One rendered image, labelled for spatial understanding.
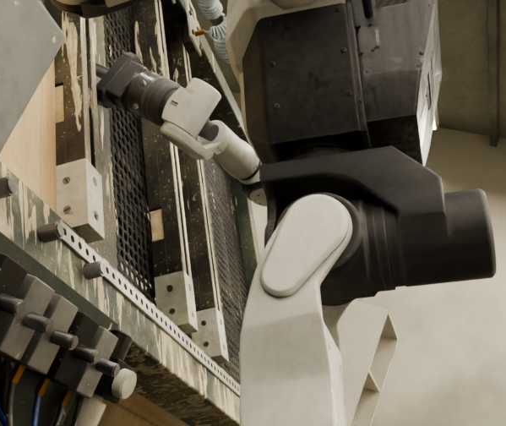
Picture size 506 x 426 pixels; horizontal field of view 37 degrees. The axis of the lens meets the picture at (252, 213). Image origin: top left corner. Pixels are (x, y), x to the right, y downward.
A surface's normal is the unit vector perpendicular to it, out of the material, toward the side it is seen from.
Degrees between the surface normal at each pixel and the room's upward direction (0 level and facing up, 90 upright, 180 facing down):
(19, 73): 90
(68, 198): 90
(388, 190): 90
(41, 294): 90
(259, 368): 111
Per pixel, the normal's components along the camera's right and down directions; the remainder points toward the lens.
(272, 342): -0.17, -0.04
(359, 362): -0.28, -0.45
